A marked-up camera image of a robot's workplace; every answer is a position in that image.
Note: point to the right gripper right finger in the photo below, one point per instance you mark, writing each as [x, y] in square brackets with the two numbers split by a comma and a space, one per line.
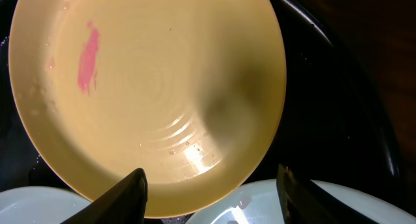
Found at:
[302, 201]

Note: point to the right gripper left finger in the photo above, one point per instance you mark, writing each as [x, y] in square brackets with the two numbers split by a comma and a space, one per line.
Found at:
[125, 202]

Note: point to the yellow plate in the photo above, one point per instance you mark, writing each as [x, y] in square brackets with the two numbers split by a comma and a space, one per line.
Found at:
[190, 91]

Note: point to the light blue plate right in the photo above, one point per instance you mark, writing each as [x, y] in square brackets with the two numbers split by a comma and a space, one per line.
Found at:
[258, 202]

